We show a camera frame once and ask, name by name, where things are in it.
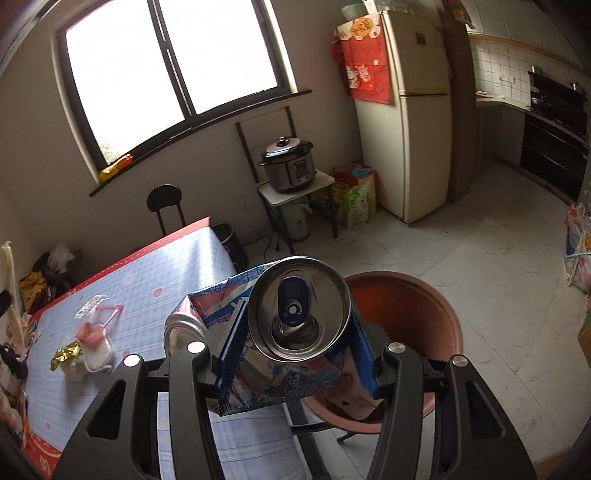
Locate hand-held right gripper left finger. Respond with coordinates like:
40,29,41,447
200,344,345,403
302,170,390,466
53,302,252,480

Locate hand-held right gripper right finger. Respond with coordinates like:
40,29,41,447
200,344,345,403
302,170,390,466
348,308,539,480

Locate brown plastic bin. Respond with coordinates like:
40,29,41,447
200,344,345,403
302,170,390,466
300,271,464,435

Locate crushed blue drink can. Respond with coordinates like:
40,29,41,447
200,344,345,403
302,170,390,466
163,255,355,418

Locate black metal stand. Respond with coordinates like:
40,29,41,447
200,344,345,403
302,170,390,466
288,399,384,446

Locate blue plaid table mat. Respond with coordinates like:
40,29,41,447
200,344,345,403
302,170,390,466
21,226,333,480

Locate small black bin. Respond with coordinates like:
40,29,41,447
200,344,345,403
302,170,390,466
211,223,247,273

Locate pink clear plastic cup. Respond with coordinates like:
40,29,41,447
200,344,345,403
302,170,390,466
74,295,125,346

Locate white green kettle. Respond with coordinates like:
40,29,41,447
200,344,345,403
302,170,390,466
277,203,312,244

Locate green white sack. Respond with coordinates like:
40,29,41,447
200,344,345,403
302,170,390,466
345,178,377,232

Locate yellow green bag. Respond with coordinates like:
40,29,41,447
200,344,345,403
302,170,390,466
310,182,352,227

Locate gold foil wrapper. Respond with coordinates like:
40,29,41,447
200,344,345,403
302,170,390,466
50,340,84,371

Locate small white side table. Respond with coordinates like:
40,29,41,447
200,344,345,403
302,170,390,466
257,170,340,252

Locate black round chair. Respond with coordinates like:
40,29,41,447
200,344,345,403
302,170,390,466
147,184,185,237

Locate red bag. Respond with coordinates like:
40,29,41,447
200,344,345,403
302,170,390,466
332,161,377,188

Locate black bin with white bag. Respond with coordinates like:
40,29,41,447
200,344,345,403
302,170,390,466
44,243,84,287

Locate silver electric pressure cooker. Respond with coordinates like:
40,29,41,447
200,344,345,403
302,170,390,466
257,136,317,193

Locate yellow snack packets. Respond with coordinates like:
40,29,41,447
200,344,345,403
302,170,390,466
18,270,51,315

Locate cream refrigerator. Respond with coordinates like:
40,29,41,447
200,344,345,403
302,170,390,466
353,9,455,223

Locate yellow packet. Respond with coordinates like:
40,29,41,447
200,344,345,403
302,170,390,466
98,154,134,182

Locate dark packet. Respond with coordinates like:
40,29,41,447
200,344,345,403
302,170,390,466
0,342,28,384

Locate cardboard box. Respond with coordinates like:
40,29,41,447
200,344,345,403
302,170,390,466
577,318,591,366

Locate plastic bags on floor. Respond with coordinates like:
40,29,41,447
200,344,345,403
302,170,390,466
563,203,591,291

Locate black oven stove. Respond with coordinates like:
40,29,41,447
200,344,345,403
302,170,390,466
519,111,591,201

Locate red printed cloth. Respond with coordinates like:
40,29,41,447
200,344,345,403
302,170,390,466
329,16,395,104

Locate dark framed window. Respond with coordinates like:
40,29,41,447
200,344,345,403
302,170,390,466
56,0,315,197

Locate black power cable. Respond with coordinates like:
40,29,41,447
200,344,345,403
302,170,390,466
240,234,283,257

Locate brown door frame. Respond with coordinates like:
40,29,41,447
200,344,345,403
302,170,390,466
441,0,483,204

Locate kitchen wall cabinets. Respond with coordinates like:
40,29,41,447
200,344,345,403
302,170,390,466
466,0,555,47

